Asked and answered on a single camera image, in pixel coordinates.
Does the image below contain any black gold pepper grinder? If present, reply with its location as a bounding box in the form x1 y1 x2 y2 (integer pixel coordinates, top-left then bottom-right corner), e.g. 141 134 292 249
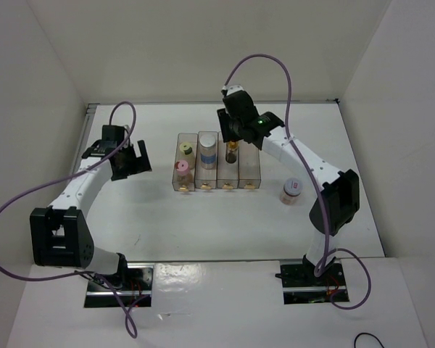
225 141 239 164

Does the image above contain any white blue cylindrical shaker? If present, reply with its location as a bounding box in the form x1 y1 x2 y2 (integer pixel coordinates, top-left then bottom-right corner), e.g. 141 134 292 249
199 133 218 170

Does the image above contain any pink cap spice bottle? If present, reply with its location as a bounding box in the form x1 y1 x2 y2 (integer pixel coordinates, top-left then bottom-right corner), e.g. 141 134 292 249
175 160 193 186

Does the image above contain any yellow cap spice bottle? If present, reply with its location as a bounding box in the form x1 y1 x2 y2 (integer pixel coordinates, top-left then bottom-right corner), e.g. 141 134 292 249
179 141 196 170

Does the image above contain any red label spice jar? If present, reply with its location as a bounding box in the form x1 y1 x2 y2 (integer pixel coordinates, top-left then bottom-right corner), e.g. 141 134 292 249
279 178 303 205

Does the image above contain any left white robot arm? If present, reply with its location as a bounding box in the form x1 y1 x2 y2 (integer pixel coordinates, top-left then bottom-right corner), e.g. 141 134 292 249
30 125 152 290

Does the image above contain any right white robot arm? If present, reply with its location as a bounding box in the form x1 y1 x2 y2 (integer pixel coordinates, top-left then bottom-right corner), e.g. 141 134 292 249
217 85 360 285

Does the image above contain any clear organizer bin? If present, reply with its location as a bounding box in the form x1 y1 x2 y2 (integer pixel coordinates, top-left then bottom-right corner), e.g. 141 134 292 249
217 132 239 190
172 133 198 192
195 131 218 190
239 140 261 190

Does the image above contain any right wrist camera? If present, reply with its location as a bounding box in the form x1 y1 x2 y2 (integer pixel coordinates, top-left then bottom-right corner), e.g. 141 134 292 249
221 84 245 96

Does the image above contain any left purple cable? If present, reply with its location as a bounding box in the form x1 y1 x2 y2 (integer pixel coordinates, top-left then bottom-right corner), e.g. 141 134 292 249
0 101 157 339

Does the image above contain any purple cable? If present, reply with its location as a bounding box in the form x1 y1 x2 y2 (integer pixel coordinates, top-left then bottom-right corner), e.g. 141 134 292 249
223 54 371 311
0 101 157 339

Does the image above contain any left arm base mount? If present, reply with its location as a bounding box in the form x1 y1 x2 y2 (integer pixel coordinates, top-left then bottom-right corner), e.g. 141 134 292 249
83 262 154 308

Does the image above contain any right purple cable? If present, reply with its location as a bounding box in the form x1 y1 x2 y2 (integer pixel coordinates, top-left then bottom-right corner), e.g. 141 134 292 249
223 54 371 311

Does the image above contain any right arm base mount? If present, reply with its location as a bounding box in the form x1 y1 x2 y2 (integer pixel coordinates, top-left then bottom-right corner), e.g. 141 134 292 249
275 260 349 305

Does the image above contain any thin black cable loop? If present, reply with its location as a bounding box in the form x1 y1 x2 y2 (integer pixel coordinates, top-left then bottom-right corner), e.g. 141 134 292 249
354 332 385 348

